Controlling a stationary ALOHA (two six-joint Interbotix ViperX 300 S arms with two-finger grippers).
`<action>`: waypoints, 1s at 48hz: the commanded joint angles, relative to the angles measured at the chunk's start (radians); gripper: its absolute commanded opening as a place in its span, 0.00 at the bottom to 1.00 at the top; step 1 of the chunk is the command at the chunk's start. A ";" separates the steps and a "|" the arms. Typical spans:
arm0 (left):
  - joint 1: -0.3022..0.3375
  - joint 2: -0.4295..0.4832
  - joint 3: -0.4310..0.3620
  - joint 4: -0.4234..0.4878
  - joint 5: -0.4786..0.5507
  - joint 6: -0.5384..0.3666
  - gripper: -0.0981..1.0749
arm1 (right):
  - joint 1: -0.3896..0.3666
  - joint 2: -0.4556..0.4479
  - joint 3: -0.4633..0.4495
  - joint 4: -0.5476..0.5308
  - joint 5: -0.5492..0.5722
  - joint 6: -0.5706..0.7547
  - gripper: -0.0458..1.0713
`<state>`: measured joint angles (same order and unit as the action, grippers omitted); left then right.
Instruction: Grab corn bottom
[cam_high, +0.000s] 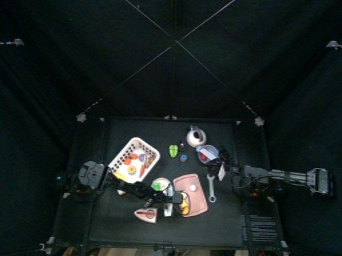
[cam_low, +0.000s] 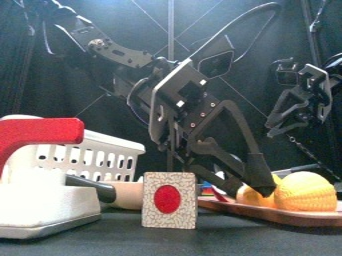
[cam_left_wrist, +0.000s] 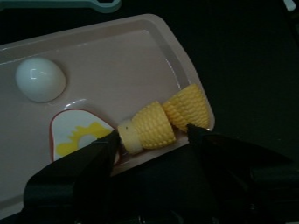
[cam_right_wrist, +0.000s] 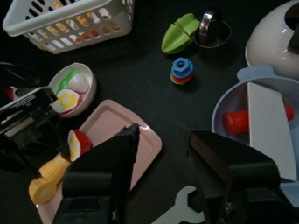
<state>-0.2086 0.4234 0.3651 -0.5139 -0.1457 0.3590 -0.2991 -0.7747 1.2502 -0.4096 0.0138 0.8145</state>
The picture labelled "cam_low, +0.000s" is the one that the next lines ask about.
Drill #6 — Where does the black left wrist camera cable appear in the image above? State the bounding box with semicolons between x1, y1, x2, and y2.
189;1;284;64

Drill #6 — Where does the brown wooden tray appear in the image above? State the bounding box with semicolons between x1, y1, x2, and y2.
197;195;342;228

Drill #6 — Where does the white plastic slotted basket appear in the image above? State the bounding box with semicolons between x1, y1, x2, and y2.
35;129;148;183

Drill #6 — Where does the beige wooden bowl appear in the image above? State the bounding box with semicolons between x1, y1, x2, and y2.
101;180;145;211

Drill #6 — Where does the red white toy apple slice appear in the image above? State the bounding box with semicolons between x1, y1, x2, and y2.
212;186;232;203

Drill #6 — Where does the patterned block red circle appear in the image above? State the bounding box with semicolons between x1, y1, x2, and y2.
141;171;200;230

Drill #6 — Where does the black utensil handle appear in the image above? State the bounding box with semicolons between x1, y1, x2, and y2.
66;174;118;204

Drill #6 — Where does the vertical metal frame pole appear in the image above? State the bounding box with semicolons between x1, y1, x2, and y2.
166;0;177;173

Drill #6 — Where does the large yellow toy corn piece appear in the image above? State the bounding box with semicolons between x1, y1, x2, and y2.
273;170;340;213

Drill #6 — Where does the grey toy knife black handle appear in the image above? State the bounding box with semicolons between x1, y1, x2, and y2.
272;163;324;180

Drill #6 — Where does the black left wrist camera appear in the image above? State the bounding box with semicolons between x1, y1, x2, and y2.
190;34;237;80

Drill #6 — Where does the white toy press red handle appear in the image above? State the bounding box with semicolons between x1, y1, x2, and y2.
0;114;103;240

